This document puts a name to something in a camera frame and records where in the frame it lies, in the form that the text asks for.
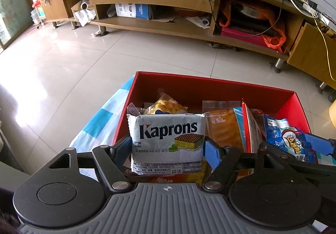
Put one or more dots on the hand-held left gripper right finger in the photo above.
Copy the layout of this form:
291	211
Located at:
212	154

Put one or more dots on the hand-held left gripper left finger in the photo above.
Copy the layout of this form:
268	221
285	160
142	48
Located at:
122	150

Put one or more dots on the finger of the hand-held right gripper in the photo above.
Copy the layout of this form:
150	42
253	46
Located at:
317	143
309	167

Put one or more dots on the bread packet with blue stripe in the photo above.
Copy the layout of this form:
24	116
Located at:
223	126

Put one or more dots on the blue snack packet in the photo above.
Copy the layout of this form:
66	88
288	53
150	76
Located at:
286	139

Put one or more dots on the brown snack packet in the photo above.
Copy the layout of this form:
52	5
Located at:
134	110

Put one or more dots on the red silver spicy strip packet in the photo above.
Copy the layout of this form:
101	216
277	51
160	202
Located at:
249	129

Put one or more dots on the red yellow snack packet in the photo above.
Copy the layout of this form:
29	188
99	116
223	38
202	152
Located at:
170	178

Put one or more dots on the white wafer packet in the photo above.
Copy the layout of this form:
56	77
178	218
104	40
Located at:
168	131

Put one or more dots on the yellow puffed balls packet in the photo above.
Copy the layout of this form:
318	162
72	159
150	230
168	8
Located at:
165	105

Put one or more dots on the red cardboard box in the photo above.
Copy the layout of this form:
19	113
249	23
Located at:
210	89

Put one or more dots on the blue white checked tablecloth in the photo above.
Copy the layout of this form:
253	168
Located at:
105	123

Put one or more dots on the orange plastic bag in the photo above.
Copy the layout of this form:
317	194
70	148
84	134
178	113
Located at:
275	39

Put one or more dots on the red flat box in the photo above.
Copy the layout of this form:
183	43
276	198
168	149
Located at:
244	37

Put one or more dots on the wooden television stand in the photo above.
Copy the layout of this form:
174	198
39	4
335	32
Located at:
157	26

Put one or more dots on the white power strip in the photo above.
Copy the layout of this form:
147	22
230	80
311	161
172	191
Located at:
315	12

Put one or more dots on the white blue carton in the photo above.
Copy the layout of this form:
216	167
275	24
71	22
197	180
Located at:
134	10

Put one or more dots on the white plastic bag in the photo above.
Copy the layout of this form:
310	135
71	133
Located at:
84	13

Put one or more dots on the glass door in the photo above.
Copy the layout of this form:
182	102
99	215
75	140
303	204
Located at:
13	13

